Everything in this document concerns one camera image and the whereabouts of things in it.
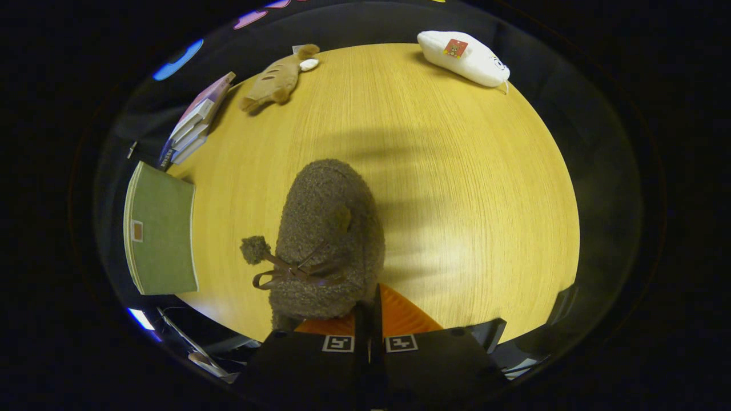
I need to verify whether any laptop with lit screen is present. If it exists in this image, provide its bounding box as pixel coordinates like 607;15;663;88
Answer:
127;308;163;342

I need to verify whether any green fabric storage box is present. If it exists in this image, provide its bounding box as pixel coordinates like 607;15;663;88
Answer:
123;161;199;296

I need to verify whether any black backdrop cloth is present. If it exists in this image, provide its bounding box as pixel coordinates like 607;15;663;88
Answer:
94;0;643;320

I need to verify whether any grey-white book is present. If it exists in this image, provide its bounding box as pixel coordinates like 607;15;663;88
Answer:
171;121;212;152

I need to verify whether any pale blue book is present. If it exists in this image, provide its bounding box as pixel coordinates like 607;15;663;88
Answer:
168;136;209;166

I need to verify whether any pink book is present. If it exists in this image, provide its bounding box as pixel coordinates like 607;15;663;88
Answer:
171;71;236;140

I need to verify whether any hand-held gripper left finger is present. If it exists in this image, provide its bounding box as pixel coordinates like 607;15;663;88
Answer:
235;301;371;411

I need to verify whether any white plush toy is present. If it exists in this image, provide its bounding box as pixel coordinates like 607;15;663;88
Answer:
417;30;511;95

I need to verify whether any tan bread-shaped plush toy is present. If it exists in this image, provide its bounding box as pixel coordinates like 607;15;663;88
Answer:
239;44;320;113

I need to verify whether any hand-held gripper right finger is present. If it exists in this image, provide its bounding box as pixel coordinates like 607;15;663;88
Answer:
374;284;509;411

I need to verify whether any brown fuzzy shoe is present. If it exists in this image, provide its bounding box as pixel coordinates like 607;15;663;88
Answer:
240;159;386;332

